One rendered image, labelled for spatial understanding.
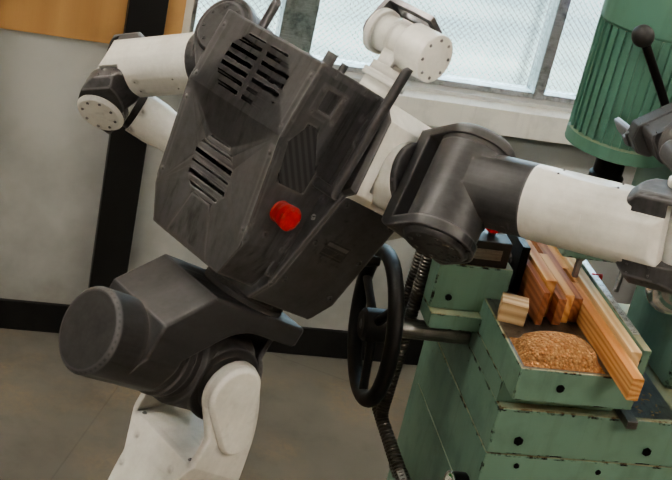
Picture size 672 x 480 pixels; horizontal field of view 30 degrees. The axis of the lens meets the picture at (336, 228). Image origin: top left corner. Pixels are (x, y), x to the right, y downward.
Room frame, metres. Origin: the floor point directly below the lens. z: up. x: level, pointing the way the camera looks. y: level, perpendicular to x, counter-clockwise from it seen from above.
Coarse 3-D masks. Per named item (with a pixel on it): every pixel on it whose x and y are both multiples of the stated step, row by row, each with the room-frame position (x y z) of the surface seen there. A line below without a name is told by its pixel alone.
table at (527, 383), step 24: (432, 312) 1.95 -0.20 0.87; (456, 312) 1.97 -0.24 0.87; (480, 312) 1.98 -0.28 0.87; (504, 336) 1.86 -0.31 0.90; (504, 360) 1.83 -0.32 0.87; (600, 360) 1.85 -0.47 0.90; (528, 384) 1.77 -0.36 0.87; (552, 384) 1.78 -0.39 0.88; (576, 384) 1.79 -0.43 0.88; (600, 384) 1.80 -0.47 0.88; (624, 408) 1.81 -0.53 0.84
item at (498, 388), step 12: (480, 336) 1.96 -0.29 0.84; (480, 348) 1.94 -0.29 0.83; (480, 360) 1.92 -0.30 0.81; (492, 360) 1.88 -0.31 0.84; (492, 372) 1.86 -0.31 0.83; (492, 384) 1.85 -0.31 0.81; (504, 384) 1.82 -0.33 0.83; (504, 396) 1.82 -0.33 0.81; (588, 408) 1.86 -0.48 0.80; (600, 408) 1.86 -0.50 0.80
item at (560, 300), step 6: (558, 288) 1.98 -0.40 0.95; (558, 294) 1.96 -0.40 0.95; (552, 300) 1.96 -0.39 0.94; (558, 300) 1.94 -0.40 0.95; (564, 300) 1.94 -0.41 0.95; (552, 306) 1.95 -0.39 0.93; (558, 306) 1.94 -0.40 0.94; (564, 306) 1.94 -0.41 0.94; (552, 312) 1.95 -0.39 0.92; (558, 312) 1.94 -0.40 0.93; (552, 318) 1.94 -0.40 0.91; (558, 318) 1.94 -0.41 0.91; (552, 324) 1.94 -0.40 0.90; (558, 324) 1.94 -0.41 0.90
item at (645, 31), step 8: (632, 32) 1.89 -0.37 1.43; (640, 32) 1.88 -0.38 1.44; (648, 32) 1.88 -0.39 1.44; (632, 40) 1.89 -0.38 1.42; (640, 40) 1.88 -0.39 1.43; (648, 40) 1.88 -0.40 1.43; (648, 48) 1.89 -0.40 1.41; (648, 56) 1.89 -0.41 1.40; (648, 64) 1.90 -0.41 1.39; (656, 64) 1.90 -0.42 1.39; (656, 72) 1.90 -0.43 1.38; (656, 80) 1.90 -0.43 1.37; (656, 88) 1.90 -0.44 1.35; (664, 88) 1.90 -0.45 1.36; (664, 96) 1.90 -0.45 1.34; (664, 104) 1.90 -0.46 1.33
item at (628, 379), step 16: (592, 304) 1.97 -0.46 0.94; (592, 320) 1.92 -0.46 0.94; (592, 336) 1.90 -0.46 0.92; (608, 336) 1.86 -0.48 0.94; (608, 352) 1.83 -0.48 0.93; (624, 352) 1.82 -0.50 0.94; (608, 368) 1.82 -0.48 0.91; (624, 368) 1.77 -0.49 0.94; (624, 384) 1.75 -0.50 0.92; (640, 384) 1.74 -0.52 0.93
